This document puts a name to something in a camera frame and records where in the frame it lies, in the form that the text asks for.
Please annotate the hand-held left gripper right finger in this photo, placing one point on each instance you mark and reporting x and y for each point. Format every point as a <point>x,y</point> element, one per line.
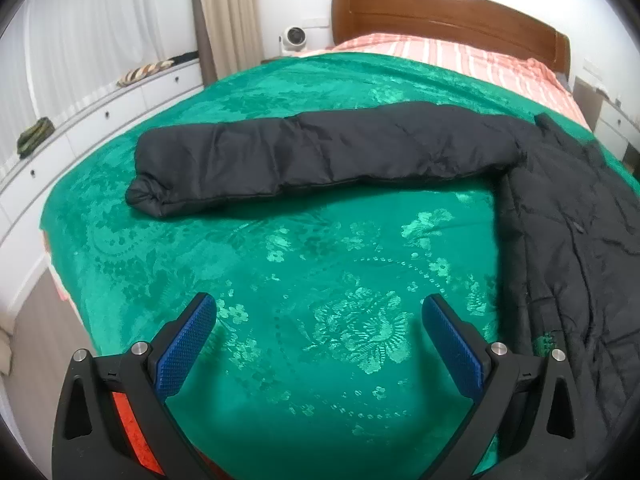
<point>450,345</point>

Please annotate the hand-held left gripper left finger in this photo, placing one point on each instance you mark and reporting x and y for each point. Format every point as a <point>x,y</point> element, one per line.
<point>187,345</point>

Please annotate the black puffer jacket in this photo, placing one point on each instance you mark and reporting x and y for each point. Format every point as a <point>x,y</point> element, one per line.
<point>300,160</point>

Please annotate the green floral blanket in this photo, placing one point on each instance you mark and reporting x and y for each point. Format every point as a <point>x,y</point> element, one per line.
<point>300,285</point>

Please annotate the white drawer cabinet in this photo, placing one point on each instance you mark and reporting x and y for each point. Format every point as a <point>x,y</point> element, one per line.
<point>100,125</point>

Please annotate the green folded cloth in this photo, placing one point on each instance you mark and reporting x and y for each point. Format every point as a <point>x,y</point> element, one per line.
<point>34,136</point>

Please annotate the striped folded cloth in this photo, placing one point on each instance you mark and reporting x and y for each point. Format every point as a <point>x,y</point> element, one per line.
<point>145,72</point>

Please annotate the white bedside table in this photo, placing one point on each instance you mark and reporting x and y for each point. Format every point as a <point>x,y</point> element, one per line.
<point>617,120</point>
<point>285,56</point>

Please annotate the small white fan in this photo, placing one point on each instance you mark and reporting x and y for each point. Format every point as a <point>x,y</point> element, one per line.
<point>292,39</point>

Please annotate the beige curtain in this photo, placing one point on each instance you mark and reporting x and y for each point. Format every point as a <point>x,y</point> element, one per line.
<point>227,20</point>

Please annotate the white sheer curtain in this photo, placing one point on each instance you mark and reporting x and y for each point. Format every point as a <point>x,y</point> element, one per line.
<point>110,25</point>

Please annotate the brown wooden headboard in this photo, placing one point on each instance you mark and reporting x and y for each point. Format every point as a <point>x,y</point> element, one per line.
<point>450,15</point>

